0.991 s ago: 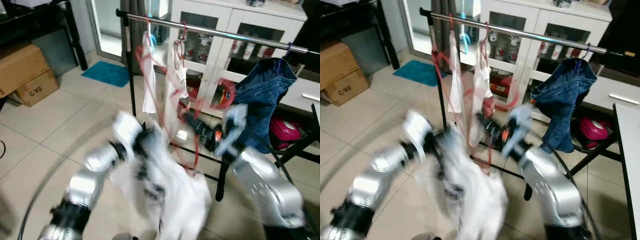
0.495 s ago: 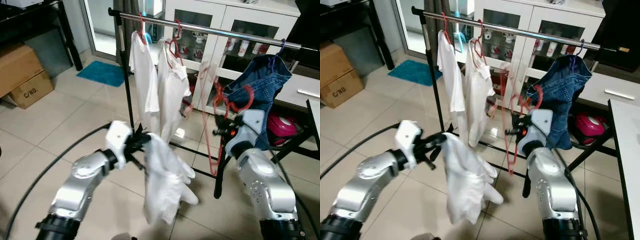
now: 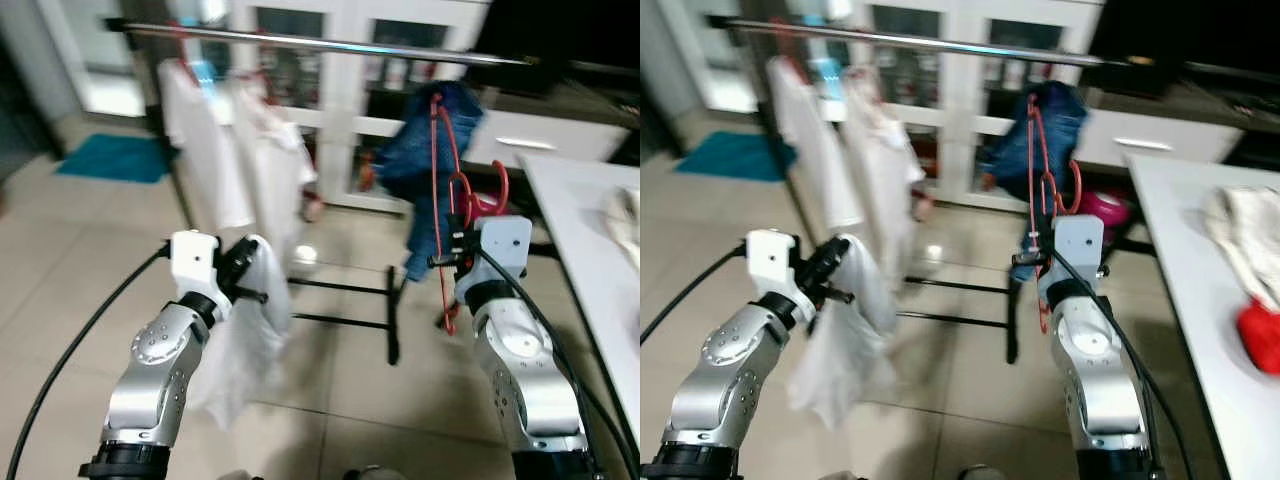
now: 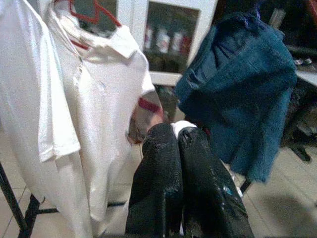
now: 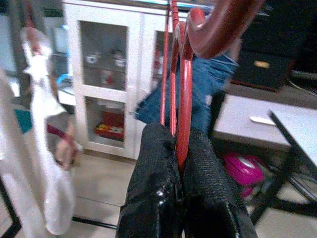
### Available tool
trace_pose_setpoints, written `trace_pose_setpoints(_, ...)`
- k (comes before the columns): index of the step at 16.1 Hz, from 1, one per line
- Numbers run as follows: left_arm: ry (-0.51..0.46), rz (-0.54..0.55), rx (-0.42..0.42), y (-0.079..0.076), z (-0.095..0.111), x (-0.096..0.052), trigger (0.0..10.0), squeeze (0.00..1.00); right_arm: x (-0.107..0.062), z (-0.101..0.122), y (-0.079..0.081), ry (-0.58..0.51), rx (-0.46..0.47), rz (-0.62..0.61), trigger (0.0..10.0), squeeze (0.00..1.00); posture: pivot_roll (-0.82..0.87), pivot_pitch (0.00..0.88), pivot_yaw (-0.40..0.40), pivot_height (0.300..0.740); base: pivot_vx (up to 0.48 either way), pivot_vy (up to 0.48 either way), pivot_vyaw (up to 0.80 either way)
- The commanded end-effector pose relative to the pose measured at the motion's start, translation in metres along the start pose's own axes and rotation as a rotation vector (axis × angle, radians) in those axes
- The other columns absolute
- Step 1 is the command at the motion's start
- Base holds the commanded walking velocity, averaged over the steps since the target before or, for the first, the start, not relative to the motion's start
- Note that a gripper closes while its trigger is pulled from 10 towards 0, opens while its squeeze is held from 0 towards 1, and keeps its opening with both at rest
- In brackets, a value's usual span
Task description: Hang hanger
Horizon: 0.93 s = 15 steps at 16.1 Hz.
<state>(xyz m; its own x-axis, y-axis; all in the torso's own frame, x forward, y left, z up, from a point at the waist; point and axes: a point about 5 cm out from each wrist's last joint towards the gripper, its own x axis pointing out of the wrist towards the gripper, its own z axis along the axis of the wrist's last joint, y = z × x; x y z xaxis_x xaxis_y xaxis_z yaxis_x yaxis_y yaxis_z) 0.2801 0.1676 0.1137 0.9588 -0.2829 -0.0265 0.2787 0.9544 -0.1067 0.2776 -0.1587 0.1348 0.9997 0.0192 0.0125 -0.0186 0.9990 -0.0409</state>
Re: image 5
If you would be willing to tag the red printed box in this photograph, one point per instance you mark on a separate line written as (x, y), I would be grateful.
(110, 126)

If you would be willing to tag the teal rug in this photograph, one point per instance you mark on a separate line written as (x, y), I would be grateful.
(23, 120)

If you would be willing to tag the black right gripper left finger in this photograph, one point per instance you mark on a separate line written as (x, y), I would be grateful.
(153, 173)

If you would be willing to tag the white polo shirt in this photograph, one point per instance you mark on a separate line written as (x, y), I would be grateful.
(42, 148)

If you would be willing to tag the grey table black legs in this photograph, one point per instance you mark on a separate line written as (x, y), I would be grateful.
(297, 129)

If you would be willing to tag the blue denim jeans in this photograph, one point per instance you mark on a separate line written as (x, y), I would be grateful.
(205, 84)

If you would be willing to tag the pink round appliance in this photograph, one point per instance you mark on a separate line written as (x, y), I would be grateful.
(242, 171)

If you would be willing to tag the white glass-door cabinet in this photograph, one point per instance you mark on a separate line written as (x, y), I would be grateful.
(74, 74)

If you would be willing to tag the red plastic clothes hanger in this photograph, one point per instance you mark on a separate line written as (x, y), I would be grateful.
(184, 99)

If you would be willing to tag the white T-shirt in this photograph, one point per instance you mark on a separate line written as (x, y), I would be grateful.
(10, 124)

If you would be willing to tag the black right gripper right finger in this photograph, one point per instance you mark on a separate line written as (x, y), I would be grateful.
(208, 188)

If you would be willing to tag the small white flat object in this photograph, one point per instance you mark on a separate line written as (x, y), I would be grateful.
(262, 120)

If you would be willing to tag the red hanger of polo shirt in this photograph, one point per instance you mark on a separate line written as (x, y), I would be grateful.
(29, 17)

